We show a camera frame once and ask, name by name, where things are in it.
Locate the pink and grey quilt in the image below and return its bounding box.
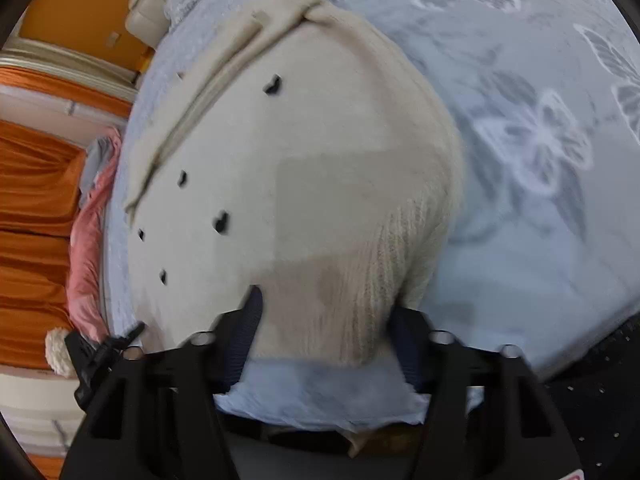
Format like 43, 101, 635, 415
67, 127, 124, 342

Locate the person's dark studded clothing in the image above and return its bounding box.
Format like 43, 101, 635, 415
542, 310, 640, 480

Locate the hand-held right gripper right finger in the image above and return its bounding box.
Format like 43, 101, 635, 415
389, 306, 586, 480

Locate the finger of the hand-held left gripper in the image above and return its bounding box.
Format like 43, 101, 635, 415
97, 322, 147, 361

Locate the bed with butterfly print sheet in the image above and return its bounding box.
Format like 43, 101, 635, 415
102, 0, 640, 433

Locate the cream knitted sweater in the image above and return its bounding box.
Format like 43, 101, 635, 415
122, 0, 464, 368

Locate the cream leather headboard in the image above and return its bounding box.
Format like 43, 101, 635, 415
125, 0, 201, 50

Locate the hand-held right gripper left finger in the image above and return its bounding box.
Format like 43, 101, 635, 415
60, 285, 264, 480

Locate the orange curtain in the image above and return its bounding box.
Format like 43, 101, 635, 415
0, 66, 135, 372

